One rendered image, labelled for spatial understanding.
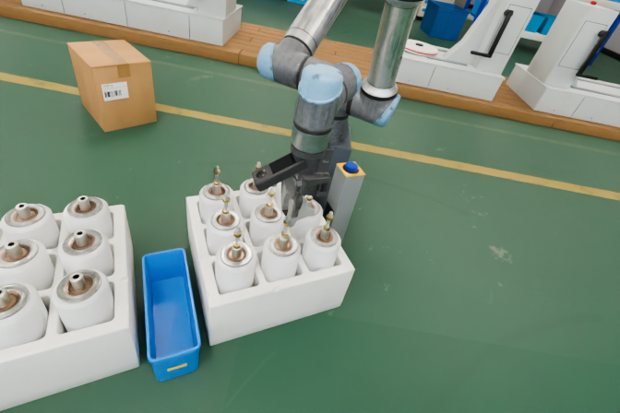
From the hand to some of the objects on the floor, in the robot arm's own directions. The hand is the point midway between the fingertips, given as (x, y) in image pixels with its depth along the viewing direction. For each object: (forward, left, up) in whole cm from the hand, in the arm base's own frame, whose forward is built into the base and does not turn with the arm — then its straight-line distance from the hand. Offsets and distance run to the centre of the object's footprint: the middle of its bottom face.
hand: (285, 217), depth 79 cm
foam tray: (-11, -5, -35) cm, 37 cm away
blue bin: (+11, -25, -35) cm, 44 cm away
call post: (-31, +17, -35) cm, 50 cm away
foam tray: (+15, -54, -35) cm, 66 cm away
